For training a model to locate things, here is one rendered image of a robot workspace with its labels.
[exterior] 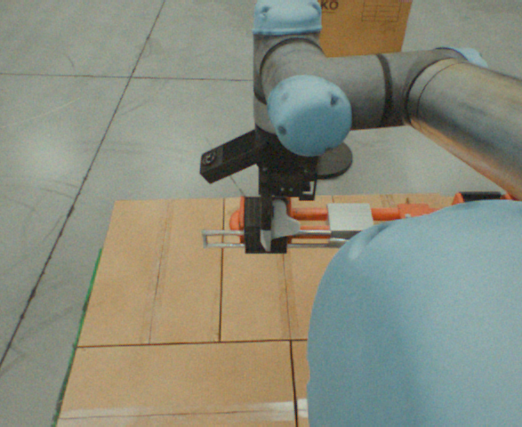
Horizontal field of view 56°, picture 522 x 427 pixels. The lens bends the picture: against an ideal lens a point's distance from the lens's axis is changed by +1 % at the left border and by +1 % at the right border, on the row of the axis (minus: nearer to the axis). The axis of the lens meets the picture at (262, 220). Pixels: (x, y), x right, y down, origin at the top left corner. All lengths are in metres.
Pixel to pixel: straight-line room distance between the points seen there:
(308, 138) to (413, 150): 2.57
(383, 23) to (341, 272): 2.12
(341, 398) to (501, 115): 0.26
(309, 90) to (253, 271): 1.14
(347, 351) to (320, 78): 0.35
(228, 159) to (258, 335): 0.84
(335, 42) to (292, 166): 1.63
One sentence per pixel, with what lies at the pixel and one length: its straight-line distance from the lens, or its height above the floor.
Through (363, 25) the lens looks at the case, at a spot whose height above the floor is 0.87.
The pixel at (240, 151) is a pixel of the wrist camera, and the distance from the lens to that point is 0.66.
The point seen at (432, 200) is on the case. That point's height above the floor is 1.08.
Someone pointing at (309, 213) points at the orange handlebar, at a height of 1.21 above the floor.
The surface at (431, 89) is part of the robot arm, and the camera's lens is 0.46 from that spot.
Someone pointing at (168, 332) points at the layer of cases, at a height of 0.54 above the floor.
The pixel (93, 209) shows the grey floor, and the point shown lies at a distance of 2.67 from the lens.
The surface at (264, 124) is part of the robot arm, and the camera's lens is 0.62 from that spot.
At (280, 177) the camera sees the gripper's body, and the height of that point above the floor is 1.34.
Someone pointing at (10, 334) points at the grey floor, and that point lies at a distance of 2.31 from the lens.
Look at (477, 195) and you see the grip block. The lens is 0.87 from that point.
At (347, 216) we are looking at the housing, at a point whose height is 1.22.
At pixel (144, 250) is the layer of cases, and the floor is 0.54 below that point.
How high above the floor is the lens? 1.77
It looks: 46 degrees down
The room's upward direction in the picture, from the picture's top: straight up
